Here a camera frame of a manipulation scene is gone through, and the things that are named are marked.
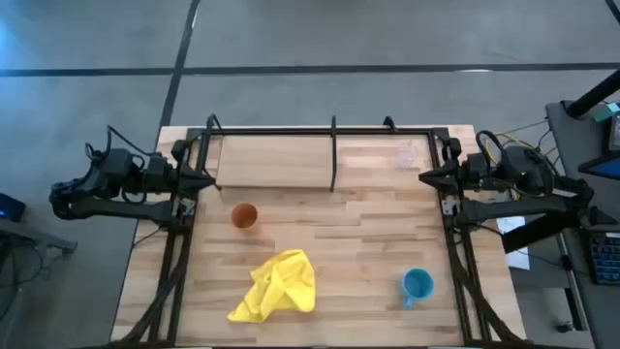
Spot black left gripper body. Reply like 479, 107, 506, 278
164, 162, 196, 196

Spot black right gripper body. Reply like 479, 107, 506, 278
453, 161, 486, 196

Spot clear plastic cup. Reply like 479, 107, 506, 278
394, 140, 420, 171

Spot orange cup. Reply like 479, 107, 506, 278
231, 202, 260, 230

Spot blue mug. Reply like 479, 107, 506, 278
399, 268, 436, 310

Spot white paper sheet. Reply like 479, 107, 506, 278
496, 215, 532, 271

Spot yellow cloth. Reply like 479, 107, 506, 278
226, 248, 317, 325

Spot blue lit screen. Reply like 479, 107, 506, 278
578, 153, 620, 181

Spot black slanted pole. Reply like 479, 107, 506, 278
566, 70, 620, 119

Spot grey metal stand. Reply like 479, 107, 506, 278
0, 217, 78, 256

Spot black keyboard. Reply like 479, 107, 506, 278
588, 231, 620, 286

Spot dark device with blue light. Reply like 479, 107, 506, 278
0, 192, 27, 223

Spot grey side desk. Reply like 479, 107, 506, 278
544, 99, 620, 349

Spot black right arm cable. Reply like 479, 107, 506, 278
475, 129, 506, 164

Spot yellow cable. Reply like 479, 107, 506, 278
483, 130, 537, 201

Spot black shelf bracket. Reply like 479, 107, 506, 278
329, 114, 338, 194

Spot black aluminium table frame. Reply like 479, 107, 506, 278
109, 123, 530, 349

